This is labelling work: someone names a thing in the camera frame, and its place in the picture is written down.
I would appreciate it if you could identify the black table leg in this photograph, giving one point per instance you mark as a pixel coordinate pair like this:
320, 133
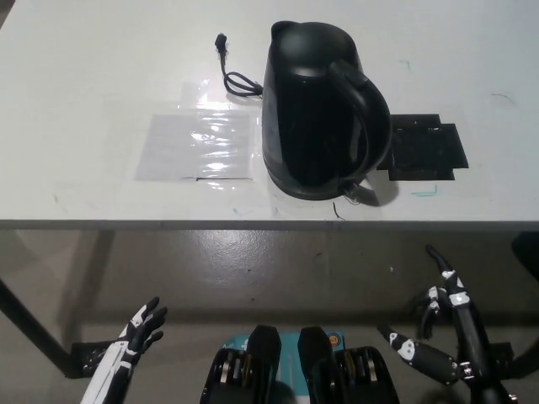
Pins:
526, 261
29, 328

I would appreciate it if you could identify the black ribbed robot body block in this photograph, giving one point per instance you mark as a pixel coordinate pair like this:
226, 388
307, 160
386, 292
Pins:
261, 349
316, 353

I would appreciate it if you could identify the black electric kettle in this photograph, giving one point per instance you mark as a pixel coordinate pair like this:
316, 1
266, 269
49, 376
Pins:
311, 126

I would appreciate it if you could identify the clear plastic document sleeve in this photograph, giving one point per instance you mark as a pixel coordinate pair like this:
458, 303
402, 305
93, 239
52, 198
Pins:
193, 145

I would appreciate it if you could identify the robot right hand black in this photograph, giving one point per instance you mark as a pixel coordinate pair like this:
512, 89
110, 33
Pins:
471, 336

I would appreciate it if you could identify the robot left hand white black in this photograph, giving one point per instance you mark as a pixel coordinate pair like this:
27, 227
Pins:
126, 345

